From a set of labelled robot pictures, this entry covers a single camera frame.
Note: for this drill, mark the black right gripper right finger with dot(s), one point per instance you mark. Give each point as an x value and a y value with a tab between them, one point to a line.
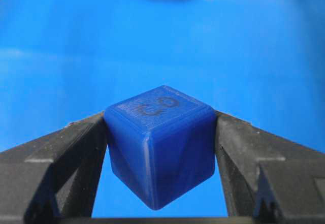
268	177

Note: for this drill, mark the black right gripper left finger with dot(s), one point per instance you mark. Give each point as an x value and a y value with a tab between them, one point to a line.
54	176

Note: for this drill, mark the blue cube block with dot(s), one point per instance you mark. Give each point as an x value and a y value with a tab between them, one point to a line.
161	144

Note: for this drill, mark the blue table cloth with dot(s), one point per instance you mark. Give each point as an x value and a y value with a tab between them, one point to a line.
162	43

